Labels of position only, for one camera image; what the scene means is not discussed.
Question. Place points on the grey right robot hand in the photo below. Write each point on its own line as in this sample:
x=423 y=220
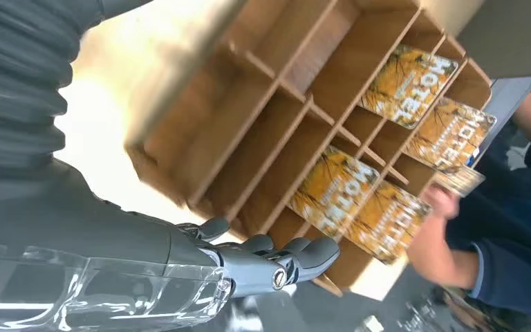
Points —
x=87 y=256

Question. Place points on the person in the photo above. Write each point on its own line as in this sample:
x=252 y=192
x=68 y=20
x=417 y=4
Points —
x=503 y=220

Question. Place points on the wooden card organizer rack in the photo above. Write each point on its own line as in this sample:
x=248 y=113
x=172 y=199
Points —
x=265 y=123

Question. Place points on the ribbed grey right arm sleeve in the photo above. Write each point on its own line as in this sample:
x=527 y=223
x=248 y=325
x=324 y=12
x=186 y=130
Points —
x=16 y=78

